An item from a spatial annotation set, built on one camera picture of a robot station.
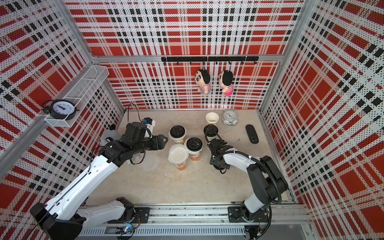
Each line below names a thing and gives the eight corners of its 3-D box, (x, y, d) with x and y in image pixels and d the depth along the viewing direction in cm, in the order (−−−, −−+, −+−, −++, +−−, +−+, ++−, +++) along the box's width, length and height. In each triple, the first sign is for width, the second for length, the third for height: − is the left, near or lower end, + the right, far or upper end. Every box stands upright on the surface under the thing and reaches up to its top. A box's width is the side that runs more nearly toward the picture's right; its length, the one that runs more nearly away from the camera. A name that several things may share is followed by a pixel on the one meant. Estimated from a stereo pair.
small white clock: (222, 126, 113) (223, 122, 110) (221, 114, 121) (221, 110, 118) (237, 126, 113) (238, 122, 110) (234, 113, 121) (235, 110, 118)
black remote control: (251, 144, 103) (251, 142, 101) (245, 126, 113) (245, 124, 111) (259, 143, 103) (260, 141, 101) (252, 126, 113) (253, 124, 111)
